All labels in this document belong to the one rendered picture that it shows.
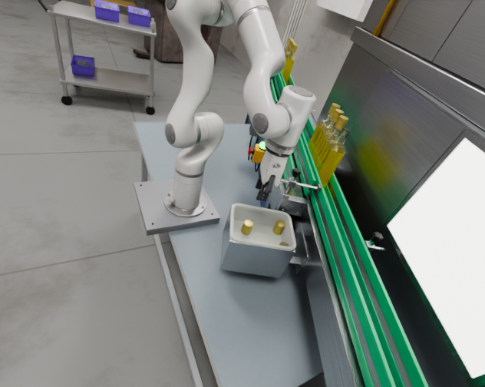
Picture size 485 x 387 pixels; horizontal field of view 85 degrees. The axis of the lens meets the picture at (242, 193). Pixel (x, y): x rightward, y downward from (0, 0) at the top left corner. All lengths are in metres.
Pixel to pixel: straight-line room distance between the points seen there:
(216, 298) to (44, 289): 1.20
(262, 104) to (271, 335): 0.74
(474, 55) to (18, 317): 2.14
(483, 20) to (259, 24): 0.56
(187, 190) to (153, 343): 0.94
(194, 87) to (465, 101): 0.74
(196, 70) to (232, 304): 0.80
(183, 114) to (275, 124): 0.42
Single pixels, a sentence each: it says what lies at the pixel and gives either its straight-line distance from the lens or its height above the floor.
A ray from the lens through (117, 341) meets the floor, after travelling 1.76.
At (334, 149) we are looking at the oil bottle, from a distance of 1.01.
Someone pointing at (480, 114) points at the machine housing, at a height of 1.53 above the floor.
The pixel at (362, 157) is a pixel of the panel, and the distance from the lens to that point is 1.12.
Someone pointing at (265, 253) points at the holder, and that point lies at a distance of 0.89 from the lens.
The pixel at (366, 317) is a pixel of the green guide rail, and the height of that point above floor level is 1.13.
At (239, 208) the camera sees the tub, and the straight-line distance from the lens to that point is 0.96.
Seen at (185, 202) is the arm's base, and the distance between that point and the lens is 1.16.
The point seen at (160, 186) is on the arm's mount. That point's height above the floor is 0.77.
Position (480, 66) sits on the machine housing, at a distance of 0.93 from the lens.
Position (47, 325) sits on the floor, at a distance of 1.86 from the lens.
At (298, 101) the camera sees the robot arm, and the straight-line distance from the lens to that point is 0.66.
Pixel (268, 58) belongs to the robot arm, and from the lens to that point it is 0.69.
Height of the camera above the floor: 1.64
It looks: 39 degrees down
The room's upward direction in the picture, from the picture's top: 19 degrees clockwise
